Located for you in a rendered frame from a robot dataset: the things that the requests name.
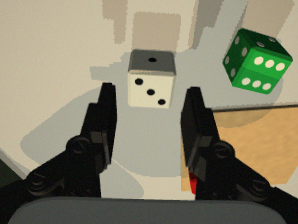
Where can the cream die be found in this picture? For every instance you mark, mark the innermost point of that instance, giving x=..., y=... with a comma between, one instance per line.
x=151, y=79

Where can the green die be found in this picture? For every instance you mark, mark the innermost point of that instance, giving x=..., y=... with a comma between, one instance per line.
x=256, y=62

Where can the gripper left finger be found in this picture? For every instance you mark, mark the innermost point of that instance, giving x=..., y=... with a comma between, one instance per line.
x=72, y=172

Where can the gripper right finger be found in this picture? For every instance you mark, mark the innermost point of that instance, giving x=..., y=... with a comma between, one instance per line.
x=217, y=169

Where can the red die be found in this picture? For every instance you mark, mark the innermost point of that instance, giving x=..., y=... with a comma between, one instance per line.
x=193, y=180

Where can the tan flat mat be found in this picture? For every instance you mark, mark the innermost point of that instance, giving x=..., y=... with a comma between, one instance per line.
x=265, y=138

